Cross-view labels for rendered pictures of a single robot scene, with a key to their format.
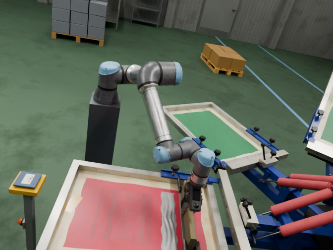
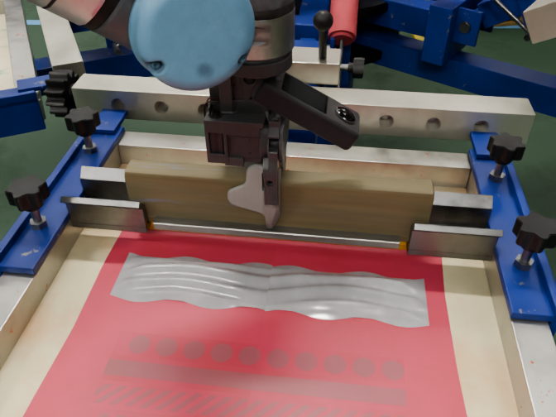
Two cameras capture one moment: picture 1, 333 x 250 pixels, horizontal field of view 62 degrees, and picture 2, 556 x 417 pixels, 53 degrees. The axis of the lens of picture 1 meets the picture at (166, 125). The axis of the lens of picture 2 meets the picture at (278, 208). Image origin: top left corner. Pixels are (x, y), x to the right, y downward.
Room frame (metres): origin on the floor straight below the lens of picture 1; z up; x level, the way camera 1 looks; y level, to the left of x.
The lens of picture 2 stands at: (0.82, 0.29, 1.44)
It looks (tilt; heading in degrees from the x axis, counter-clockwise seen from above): 40 degrees down; 285
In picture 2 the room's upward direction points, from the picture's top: straight up
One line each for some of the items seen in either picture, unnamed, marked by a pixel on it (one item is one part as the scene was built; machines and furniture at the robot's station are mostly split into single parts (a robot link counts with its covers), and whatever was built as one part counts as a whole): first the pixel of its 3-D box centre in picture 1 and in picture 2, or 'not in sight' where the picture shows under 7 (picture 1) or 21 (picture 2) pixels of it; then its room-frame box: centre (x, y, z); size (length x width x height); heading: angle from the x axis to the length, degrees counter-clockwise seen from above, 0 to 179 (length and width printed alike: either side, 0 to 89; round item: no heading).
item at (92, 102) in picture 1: (97, 171); not in sight; (1.53, 0.40, 0.60); 0.18 x 0.18 x 1.20; 14
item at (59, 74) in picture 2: (220, 171); (72, 93); (1.34, -0.38, 1.02); 0.07 x 0.06 x 0.07; 99
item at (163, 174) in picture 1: (186, 179); (72, 200); (1.23, -0.18, 0.98); 0.30 x 0.05 x 0.07; 99
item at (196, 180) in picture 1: (198, 176); (255, 31); (0.98, -0.19, 1.23); 0.08 x 0.08 x 0.05
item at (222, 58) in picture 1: (222, 59); not in sight; (7.08, -0.97, 0.21); 1.18 x 0.85 x 0.41; 14
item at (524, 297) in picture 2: not in sight; (502, 233); (0.68, -0.27, 0.98); 0.30 x 0.05 x 0.07; 99
